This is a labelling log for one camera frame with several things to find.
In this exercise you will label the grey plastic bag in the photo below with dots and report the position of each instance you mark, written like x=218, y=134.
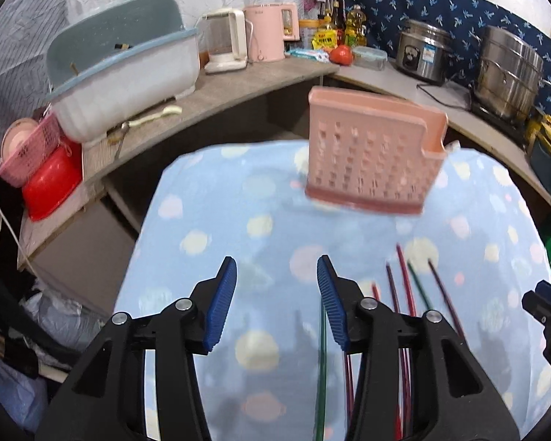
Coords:
x=59, y=317

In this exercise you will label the white tub with blue lid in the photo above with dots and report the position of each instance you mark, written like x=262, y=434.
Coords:
x=119, y=82

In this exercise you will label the clear food container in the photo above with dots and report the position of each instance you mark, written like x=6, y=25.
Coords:
x=369, y=57

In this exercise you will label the steel steamer pot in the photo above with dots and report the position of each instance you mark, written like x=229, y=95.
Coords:
x=507, y=73

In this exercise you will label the black induction cooker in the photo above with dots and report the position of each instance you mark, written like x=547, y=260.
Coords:
x=500, y=124

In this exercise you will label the steel rice cooker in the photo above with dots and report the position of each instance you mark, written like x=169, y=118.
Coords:
x=424, y=53

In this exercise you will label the red plastic basin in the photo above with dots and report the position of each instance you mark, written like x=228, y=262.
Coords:
x=50, y=183

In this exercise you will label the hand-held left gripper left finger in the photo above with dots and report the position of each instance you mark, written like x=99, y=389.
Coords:
x=220, y=303

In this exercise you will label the pink plate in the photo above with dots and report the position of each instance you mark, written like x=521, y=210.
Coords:
x=16, y=140

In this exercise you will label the pink perforated utensil holder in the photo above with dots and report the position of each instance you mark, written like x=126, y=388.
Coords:
x=372, y=156

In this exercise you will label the yellow label jar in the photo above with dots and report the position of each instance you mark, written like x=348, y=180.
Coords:
x=325, y=39

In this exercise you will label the yellow cooking oil bottle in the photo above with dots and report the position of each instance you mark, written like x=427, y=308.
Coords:
x=357, y=25

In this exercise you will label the dark blue patterned cloth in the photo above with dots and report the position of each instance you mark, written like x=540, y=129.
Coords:
x=463, y=4

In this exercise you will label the pink plastic basket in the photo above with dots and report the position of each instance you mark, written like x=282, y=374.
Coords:
x=36, y=147

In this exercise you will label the green chopstick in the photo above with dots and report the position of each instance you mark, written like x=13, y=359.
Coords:
x=418, y=285
x=322, y=376

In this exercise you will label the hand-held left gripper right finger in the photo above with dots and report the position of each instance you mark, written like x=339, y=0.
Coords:
x=330, y=303

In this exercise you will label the blue wet wipes pack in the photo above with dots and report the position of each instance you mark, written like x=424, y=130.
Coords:
x=307, y=53

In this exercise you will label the light blue dotted tablecloth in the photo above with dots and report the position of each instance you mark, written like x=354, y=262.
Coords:
x=238, y=202

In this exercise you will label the pink electric kettle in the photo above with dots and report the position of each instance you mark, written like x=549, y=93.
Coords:
x=266, y=32

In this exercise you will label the white glass kettle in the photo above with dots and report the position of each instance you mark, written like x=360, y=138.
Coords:
x=222, y=41

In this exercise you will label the red tomato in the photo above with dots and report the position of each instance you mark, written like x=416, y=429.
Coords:
x=340, y=54

